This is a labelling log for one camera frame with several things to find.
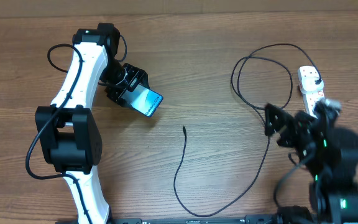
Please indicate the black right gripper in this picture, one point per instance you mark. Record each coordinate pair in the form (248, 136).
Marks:
(280, 121)

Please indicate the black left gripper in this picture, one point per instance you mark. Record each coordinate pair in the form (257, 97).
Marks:
(137, 74)

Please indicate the smartphone with light blue screen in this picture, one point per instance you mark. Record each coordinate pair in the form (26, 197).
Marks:
(143, 100)

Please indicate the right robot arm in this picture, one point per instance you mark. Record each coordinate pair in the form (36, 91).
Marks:
(330, 155)

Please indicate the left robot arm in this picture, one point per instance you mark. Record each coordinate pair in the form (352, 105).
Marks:
(66, 129)

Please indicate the white charger plug adapter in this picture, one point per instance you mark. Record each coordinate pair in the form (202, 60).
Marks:
(310, 85)

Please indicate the white power strip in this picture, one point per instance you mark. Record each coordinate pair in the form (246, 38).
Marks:
(310, 100)

